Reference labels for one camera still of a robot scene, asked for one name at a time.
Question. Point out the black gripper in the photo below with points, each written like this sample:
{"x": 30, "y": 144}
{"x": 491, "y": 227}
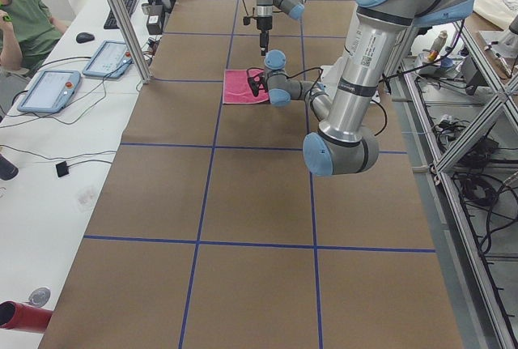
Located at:
{"x": 263, "y": 24}
{"x": 260, "y": 84}

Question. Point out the pink towel with grey hem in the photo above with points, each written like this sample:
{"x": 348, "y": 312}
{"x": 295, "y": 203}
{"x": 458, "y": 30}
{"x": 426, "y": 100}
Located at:
{"x": 236, "y": 89}

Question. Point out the black power adapter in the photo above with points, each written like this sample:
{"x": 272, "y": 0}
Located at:
{"x": 155, "y": 19}

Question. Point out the far teach pendant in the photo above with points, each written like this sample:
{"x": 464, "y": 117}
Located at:
{"x": 110, "y": 61}

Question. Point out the teach pendant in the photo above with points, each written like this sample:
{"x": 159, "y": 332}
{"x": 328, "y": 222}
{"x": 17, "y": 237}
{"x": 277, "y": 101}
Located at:
{"x": 110, "y": 61}
{"x": 51, "y": 91}

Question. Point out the black computer mouse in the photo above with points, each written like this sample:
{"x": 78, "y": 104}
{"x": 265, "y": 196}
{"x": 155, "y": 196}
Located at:
{"x": 84, "y": 37}

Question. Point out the near teach pendant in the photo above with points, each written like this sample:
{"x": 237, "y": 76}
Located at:
{"x": 51, "y": 91}

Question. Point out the small black square device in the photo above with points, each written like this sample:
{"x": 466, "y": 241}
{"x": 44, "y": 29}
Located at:
{"x": 62, "y": 169}

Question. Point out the person in green shirt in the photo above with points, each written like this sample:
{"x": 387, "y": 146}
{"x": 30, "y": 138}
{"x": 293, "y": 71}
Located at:
{"x": 29, "y": 32}

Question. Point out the red cylinder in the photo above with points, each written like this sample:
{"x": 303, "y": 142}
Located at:
{"x": 24, "y": 317}

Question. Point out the aluminium frame post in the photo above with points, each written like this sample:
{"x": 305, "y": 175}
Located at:
{"x": 130, "y": 38}

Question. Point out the aluminium frame structure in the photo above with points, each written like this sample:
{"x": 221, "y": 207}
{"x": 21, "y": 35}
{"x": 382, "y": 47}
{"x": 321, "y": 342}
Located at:
{"x": 461, "y": 127}

